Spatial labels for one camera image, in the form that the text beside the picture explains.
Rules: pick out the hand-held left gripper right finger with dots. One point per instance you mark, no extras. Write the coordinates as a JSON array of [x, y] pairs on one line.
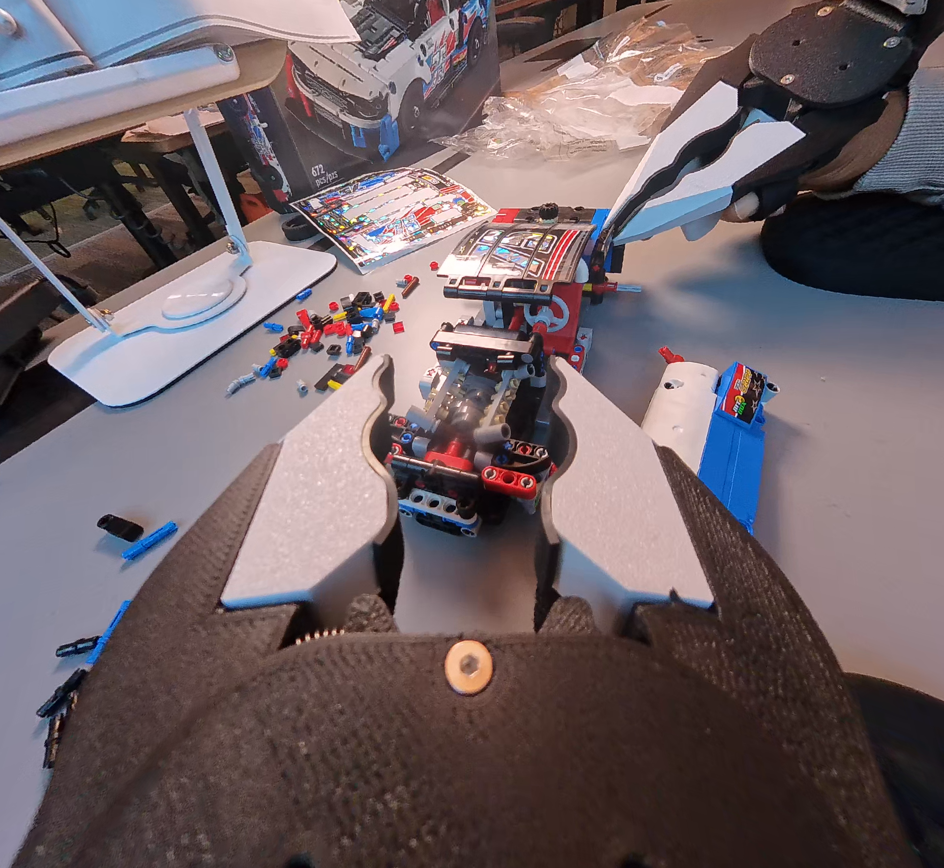
[[627, 514]]

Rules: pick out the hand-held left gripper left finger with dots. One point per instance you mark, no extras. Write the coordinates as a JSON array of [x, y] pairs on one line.
[[310, 514]]

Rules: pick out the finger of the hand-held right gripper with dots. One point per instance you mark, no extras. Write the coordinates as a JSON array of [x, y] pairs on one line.
[[723, 182], [686, 138]]

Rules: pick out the white and blue lego panel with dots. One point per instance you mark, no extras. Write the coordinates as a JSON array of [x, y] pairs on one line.
[[682, 411]]

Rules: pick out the stickered blue lego tile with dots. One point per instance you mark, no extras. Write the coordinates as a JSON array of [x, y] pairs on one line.
[[743, 396]]

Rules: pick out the lego race car model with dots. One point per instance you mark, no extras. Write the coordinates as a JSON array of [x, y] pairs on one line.
[[516, 249]]

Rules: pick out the person's right forearm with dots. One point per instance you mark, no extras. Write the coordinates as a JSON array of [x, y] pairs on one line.
[[907, 160]]

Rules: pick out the blue lego pin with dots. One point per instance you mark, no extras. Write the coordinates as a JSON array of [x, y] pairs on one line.
[[109, 632], [147, 541]]

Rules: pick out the black lego connector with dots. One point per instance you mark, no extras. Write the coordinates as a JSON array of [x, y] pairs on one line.
[[122, 527]]

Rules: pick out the pile of small lego pieces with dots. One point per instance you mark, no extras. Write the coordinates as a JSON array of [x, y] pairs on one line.
[[354, 308]]

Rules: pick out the black lego pin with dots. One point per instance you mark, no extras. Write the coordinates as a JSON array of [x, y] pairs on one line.
[[77, 647], [63, 692], [53, 743]]

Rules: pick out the black lego tyre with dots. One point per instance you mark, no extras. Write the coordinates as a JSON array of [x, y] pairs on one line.
[[299, 228]]

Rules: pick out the lego set box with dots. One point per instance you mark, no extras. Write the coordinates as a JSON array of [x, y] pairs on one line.
[[413, 35]]

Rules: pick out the heap of clear plastic bags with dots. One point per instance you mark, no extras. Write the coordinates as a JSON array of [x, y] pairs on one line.
[[575, 116]]

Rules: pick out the white book stand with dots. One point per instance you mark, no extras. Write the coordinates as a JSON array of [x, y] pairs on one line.
[[221, 308]]

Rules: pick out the holographic sticker sheet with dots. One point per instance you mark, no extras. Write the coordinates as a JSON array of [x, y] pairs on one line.
[[391, 212]]

